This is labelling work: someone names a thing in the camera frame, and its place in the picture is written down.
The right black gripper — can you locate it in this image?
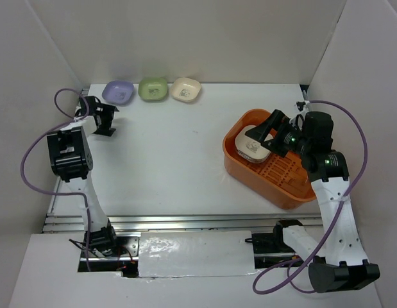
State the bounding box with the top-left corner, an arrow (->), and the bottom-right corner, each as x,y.
245,108 -> 311,157

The purple plate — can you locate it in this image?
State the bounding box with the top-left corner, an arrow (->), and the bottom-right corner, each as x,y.
102,80 -> 135,105

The cream plate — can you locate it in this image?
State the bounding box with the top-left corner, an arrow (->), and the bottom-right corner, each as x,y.
235,130 -> 271,163
169,77 -> 201,103

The green plate back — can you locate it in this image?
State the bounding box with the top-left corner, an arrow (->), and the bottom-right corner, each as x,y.
138,77 -> 168,101

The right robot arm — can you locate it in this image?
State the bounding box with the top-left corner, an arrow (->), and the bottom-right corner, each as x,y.
245,101 -> 380,295

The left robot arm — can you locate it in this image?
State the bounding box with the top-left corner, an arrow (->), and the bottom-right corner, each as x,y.
46,96 -> 120,257

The orange plastic bin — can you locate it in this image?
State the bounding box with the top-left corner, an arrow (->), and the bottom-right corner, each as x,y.
223,109 -> 316,210

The white foil cover sheet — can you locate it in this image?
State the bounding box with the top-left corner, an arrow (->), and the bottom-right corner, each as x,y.
138,231 -> 255,278

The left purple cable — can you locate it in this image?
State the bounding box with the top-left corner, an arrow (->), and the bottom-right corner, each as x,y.
20,88 -> 93,272

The aluminium rail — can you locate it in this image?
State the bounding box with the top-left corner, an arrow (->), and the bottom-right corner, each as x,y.
42,214 -> 324,234

